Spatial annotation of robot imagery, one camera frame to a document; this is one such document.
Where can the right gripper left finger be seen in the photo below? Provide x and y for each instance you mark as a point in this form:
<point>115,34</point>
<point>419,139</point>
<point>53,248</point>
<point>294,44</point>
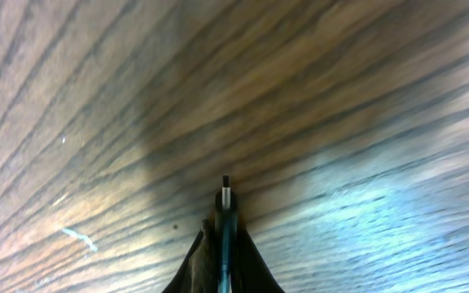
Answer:
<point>198,272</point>

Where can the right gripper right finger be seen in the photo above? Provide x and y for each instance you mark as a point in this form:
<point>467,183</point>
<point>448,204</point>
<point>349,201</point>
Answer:
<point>250,273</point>

